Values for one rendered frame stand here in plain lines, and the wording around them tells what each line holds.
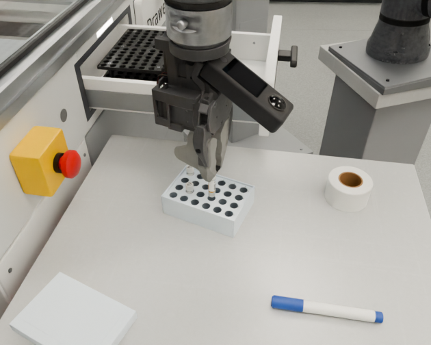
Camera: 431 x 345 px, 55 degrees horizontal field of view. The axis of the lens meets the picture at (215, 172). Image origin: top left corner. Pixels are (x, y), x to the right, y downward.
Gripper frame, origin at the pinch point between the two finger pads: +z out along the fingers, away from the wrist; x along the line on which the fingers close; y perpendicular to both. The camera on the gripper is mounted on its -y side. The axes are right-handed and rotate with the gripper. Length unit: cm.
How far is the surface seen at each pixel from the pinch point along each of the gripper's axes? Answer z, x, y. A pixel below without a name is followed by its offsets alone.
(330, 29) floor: 85, -276, 34
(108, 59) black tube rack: -5.1, -15.1, 29.1
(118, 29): -3.6, -30.4, 38.1
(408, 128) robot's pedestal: 24, -64, -27
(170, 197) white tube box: 5.4, 2.8, 6.5
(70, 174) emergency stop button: -2.3, 11.2, 16.7
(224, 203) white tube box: 6.4, -0.6, -1.3
